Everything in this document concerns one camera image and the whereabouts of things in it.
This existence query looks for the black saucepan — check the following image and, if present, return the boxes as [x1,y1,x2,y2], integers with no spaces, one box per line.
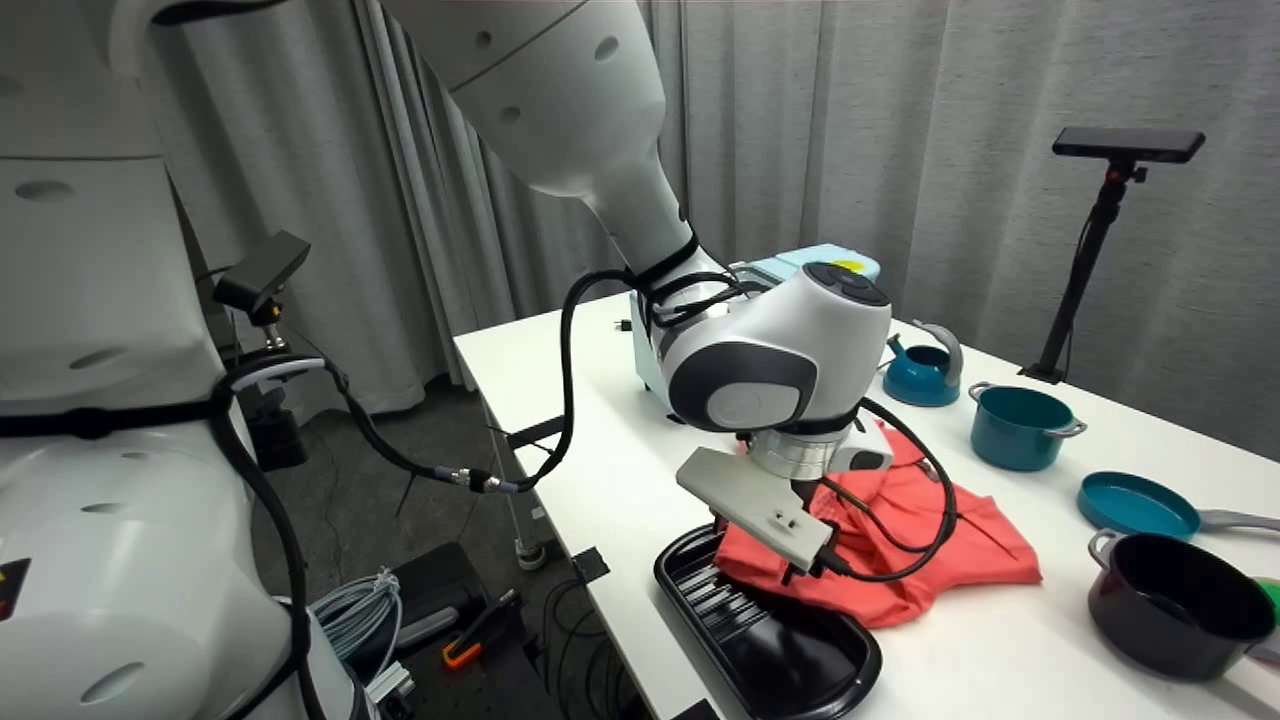
[1088,533,1275,679]

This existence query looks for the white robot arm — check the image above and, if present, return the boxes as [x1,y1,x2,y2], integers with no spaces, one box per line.
[0,0,886,720]

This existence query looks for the light blue toaster oven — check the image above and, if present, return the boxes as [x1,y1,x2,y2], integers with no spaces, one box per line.
[626,239,879,393]

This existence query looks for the black tray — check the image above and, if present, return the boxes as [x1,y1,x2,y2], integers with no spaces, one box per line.
[651,525,885,720]

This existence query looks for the teal kettle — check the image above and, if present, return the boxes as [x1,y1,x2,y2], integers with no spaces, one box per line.
[885,322,962,406]

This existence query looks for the orange handled tool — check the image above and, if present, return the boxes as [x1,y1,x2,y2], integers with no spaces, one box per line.
[438,588,518,671]

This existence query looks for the grey coiled cable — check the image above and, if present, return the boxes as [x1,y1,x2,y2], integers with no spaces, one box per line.
[311,569,414,698]

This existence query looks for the teal frying pan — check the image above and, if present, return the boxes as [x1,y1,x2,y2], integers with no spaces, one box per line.
[1077,473,1280,541]

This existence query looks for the teal pot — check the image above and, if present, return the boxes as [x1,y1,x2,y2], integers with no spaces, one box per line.
[968,382,1085,473]

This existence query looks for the coral red shirt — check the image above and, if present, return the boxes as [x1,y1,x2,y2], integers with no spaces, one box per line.
[710,432,1041,627]

